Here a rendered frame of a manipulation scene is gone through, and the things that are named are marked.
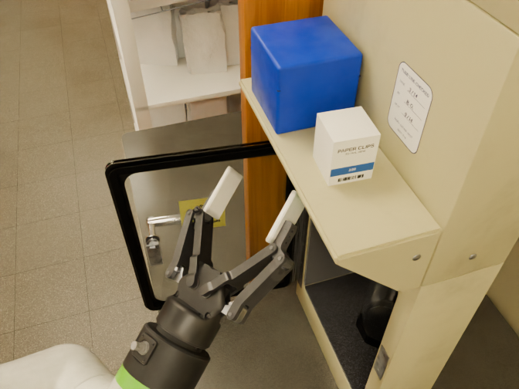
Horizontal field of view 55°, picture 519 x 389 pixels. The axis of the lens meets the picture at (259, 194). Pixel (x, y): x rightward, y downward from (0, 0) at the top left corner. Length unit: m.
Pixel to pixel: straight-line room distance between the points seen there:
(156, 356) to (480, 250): 0.38
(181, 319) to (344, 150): 0.27
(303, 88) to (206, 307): 0.28
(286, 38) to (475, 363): 0.77
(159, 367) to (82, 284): 1.82
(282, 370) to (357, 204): 0.58
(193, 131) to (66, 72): 2.37
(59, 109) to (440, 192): 3.10
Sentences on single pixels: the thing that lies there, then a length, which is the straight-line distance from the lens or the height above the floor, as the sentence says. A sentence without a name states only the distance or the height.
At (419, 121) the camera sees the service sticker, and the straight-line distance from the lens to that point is 0.51.
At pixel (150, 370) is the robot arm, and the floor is 1.34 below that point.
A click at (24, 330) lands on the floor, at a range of 2.37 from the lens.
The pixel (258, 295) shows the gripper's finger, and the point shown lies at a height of 1.38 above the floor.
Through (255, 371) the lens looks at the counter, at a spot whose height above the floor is 0.94.
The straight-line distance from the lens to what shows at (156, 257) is 0.90.
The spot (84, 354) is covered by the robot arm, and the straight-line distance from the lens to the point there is 0.73.
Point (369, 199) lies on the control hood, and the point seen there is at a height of 1.51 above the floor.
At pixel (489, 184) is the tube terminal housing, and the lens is 0.50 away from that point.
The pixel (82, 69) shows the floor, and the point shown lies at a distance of 3.83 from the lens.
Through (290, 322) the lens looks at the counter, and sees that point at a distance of 1.09.
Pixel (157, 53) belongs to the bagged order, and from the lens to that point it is 1.88.
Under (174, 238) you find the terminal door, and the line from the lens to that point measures 0.89.
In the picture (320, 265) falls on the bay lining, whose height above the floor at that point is 1.07.
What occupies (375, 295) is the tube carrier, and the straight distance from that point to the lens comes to 0.88.
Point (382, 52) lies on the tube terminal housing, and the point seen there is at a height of 1.61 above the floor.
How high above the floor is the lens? 1.88
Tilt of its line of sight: 45 degrees down
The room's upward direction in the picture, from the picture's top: straight up
